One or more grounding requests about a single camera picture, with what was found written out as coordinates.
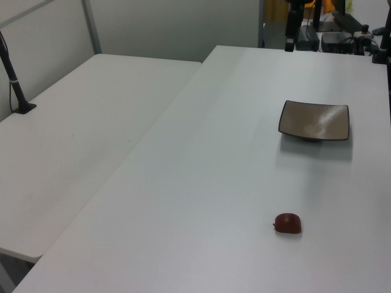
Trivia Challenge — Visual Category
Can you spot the black keyboard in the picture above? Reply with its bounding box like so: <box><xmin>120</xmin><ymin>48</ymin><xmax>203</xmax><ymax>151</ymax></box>
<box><xmin>331</xmin><ymin>11</ymin><xmax>364</xmax><ymax>31</ymax></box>

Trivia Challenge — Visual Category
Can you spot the emergency stop button box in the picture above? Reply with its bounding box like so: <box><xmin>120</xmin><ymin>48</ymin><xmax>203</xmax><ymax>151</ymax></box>
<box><xmin>355</xmin><ymin>24</ymin><xmax>376</xmax><ymax>41</ymax></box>

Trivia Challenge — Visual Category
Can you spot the black mini computer box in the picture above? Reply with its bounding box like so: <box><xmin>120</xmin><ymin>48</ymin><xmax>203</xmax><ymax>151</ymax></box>
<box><xmin>321</xmin><ymin>31</ymin><xmax>357</xmax><ymax>54</ymax></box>

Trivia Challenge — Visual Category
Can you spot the brown square ceramic plate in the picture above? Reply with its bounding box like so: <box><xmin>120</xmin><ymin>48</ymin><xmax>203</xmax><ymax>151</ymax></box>
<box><xmin>277</xmin><ymin>99</ymin><xmax>350</xmax><ymax>143</ymax></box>

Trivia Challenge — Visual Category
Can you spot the white side table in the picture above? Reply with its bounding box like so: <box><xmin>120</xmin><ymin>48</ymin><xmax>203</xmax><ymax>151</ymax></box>
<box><xmin>0</xmin><ymin>53</ymin><xmax>203</xmax><ymax>264</ymax></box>

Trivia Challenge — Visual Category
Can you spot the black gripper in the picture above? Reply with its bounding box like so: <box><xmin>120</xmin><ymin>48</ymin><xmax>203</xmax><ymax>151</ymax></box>
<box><xmin>284</xmin><ymin>0</ymin><xmax>307</xmax><ymax>52</ymax></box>

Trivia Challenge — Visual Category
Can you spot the black flat power box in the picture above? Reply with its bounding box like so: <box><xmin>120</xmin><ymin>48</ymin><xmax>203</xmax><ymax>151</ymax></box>
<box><xmin>297</xmin><ymin>25</ymin><xmax>320</xmax><ymax>52</ymax></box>

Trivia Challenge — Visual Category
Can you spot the small red-brown round food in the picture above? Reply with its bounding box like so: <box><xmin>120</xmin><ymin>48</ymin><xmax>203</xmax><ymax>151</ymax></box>
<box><xmin>272</xmin><ymin>212</ymin><xmax>304</xmax><ymax>235</ymax></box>

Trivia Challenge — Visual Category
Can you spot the black clamped stand pole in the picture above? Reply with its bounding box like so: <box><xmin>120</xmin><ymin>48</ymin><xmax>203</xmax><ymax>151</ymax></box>
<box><xmin>370</xmin><ymin>0</ymin><xmax>391</xmax><ymax>65</ymax></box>

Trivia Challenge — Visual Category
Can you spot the black upright post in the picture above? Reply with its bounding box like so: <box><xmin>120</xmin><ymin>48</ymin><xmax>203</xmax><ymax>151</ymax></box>
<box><xmin>312</xmin><ymin>0</ymin><xmax>323</xmax><ymax>32</ymax></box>

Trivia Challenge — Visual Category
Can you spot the black camera pole with base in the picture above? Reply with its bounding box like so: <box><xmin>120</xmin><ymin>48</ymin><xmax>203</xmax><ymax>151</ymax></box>
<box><xmin>0</xmin><ymin>30</ymin><xmax>37</xmax><ymax>115</ymax></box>

